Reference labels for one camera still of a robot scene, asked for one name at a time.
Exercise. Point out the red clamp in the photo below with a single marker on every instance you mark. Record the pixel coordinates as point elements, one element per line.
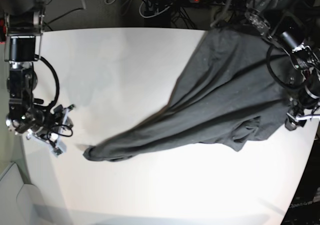
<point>2,31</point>

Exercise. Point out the dark grey t-shirt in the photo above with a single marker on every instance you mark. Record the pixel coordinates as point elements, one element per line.
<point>224,95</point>

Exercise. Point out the grey tray corner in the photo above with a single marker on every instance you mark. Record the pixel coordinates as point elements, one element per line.
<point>16,205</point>

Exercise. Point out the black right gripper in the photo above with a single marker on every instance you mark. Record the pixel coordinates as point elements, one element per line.
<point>58,123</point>

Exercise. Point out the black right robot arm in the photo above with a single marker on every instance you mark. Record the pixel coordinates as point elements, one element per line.
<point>24,24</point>

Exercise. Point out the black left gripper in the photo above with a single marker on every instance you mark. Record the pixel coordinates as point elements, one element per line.
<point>303,107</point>

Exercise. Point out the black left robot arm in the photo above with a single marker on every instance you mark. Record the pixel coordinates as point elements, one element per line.
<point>285,28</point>

